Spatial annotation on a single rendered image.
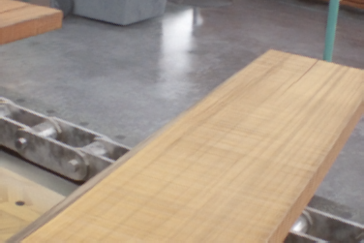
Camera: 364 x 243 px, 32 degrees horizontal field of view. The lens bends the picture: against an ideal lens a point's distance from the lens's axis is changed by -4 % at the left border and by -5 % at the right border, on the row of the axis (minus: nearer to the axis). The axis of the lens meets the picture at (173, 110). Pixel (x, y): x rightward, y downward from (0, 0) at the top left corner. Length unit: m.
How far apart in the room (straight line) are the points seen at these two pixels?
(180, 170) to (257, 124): 0.13
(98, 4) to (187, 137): 3.88
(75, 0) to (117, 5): 0.37
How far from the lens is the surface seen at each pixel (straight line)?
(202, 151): 0.53
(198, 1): 5.28
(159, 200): 0.46
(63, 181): 0.60
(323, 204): 0.60
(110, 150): 0.61
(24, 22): 0.92
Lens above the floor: 1.10
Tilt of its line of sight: 21 degrees down
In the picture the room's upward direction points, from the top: 5 degrees clockwise
